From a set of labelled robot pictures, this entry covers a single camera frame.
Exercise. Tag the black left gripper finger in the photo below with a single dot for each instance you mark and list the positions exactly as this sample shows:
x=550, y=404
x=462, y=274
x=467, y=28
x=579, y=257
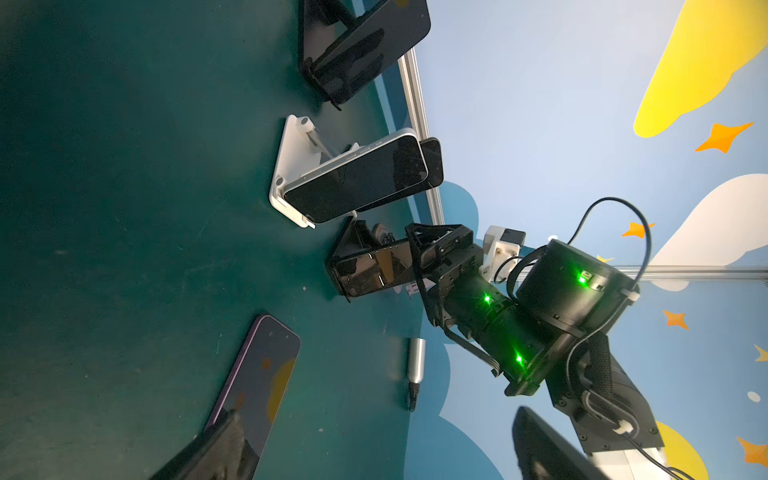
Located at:
x=218, y=453

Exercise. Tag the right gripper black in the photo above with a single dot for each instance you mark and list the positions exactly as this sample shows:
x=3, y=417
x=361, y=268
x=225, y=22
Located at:
x=480, y=319

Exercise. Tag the purple phone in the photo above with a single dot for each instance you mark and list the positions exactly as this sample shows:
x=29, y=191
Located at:
x=258, y=379

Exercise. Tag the black phone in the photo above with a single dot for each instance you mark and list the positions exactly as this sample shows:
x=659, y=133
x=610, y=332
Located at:
x=372, y=270
x=397, y=26
x=431, y=150

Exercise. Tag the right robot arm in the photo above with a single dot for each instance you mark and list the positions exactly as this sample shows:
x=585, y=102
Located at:
x=548, y=328

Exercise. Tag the small black phone stand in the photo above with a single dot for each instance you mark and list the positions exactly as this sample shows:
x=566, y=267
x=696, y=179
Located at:
x=355, y=237

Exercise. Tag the white framed phone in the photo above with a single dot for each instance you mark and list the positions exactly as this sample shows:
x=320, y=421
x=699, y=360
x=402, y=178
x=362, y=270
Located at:
x=358, y=178

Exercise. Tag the white phone stand front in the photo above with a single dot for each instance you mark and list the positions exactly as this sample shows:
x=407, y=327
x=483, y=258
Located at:
x=302, y=149

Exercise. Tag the black folding phone stand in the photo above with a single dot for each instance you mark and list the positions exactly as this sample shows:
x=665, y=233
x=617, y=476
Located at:
x=332, y=53

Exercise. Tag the silver screwdriver tool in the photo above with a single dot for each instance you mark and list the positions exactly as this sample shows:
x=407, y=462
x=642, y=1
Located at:
x=415, y=370

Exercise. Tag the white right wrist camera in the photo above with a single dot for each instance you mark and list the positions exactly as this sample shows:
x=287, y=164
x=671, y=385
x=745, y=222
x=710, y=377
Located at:
x=501, y=247

